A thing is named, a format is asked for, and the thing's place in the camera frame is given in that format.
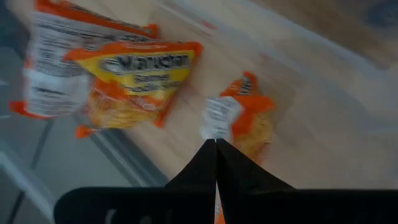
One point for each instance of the clear plastic storage bin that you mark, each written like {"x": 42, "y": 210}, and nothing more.
{"x": 311, "y": 46}

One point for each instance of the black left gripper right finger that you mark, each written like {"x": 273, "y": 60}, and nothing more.
{"x": 280, "y": 208}

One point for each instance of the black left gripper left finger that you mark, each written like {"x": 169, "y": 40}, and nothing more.
{"x": 186, "y": 205}

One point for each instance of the orange Maruchan ramen pack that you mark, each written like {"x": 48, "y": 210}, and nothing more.
{"x": 252, "y": 109}
{"x": 53, "y": 62}
{"x": 140, "y": 71}

